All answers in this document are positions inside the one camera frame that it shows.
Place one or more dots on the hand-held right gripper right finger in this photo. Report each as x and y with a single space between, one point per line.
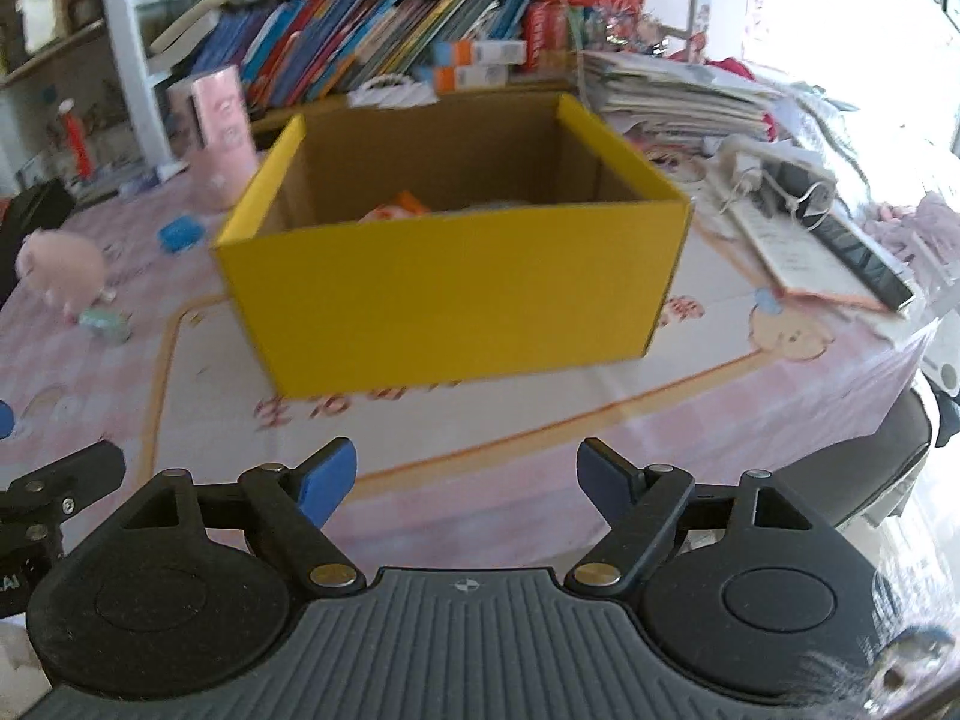
604 476

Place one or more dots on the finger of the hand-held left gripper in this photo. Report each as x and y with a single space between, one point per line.
4 420
67 476

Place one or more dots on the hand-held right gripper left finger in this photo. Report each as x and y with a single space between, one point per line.
330 476

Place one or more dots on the mint staples box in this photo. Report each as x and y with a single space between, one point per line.
105 324

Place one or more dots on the pink plush pig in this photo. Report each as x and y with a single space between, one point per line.
60 270

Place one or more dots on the yellow cardboard box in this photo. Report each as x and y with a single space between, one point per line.
450 300

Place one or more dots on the blue wrapper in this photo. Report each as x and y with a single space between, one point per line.
178 234

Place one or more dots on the pink plush duck toy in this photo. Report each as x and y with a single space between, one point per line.
397 210

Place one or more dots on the pink checkered tablecloth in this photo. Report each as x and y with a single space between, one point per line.
187 420

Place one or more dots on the black case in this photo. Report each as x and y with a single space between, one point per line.
30 232

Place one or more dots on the small spray bottle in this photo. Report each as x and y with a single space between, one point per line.
142 184

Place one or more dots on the black stool seat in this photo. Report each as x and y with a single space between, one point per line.
885 457

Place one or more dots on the red tassel ornament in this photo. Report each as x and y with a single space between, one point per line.
77 142

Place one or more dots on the printed paper booklet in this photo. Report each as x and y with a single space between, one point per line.
795 255

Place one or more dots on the white power strip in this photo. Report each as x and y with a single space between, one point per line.
765 165

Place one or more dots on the pink humidifier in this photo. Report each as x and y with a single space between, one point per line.
221 127

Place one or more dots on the white quilted pearl purse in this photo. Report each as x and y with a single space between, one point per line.
390 94

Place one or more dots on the white bookshelf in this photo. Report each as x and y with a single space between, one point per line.
127 52

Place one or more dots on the stack of papers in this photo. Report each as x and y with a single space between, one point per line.
675 94

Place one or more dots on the orange and white carton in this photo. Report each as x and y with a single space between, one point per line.
480 52
472 77

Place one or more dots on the long row of leaning books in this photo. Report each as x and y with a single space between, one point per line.
337 45

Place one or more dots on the white thick book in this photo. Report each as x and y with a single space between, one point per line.
187 26

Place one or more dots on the row of small colourful books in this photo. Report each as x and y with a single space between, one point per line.
585 37

